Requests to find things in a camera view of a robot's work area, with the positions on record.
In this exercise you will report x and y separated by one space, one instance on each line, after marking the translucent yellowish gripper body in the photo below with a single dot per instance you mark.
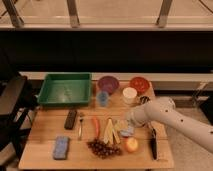
124 124

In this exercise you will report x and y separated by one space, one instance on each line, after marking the black eraser block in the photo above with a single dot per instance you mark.
70 120

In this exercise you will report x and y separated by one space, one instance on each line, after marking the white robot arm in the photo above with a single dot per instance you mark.
163 110

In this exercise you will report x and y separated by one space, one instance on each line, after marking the red bowl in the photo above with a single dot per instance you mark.
140 84

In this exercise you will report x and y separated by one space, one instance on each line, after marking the purple bowl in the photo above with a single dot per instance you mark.
108 83

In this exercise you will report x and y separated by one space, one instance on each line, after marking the blue folded cloth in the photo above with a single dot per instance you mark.
127 132

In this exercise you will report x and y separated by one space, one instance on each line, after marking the yellow red apple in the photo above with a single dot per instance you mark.
131 144

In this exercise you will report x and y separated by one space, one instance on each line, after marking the small metal cup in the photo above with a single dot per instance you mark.
144 99

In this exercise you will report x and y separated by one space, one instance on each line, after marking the white cup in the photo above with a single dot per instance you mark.
129 95

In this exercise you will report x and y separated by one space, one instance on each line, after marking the orange carrot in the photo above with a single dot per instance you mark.
97 126

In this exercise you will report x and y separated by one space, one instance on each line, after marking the blue plastic cup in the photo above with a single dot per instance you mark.
102 98

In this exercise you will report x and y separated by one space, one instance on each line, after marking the bunch of dark grapes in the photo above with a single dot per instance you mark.
103 150

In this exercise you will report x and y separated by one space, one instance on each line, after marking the silver fork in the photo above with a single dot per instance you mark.
81 118

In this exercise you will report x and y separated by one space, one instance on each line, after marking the blue sponge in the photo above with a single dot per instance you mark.
61 148

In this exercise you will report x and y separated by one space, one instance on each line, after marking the green plastic tray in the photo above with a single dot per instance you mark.
66 90

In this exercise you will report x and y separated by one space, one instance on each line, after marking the black chair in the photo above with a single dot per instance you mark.
16 101

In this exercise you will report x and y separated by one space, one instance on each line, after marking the black handled knife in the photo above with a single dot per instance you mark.
153 141

